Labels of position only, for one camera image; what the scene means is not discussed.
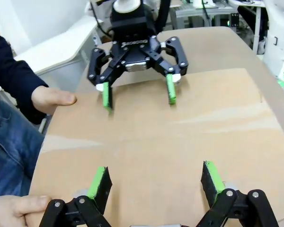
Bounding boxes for person's right hand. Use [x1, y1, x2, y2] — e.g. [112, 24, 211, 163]
[0, 194, 53, 227]

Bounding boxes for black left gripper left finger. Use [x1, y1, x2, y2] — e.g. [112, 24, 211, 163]
[38, 166, 113, 227]

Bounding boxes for white metal frame desk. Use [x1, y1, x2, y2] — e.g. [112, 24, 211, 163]
[169, 0, 268, 52]

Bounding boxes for black right arm cable sleeve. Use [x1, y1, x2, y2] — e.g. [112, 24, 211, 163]
[155, 0, 173, 33]

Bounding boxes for person's left hand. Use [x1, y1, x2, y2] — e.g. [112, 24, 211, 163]
[31, 86, 78, 116]

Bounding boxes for white table with rounded corner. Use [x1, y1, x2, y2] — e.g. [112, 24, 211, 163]
[13, 22, 103, 77]

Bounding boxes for person in dark sweater jeans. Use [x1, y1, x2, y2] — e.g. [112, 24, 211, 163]
[0, 78, 49, 198]

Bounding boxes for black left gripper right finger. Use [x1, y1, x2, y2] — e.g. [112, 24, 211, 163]
[195, 160, 280, 227]

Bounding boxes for person's left forearm dark sleeve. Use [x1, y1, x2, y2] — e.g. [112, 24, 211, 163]
[0, 29, 49, 112]

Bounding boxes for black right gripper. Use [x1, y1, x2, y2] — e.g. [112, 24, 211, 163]
[87, 4, 189, 112]

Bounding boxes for small black box on desk leg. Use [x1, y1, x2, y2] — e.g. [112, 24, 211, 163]
[230, 13, 240, 28]

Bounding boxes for brown cardboard box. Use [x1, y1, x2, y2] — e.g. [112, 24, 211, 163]
[29, 68, 284, 227]

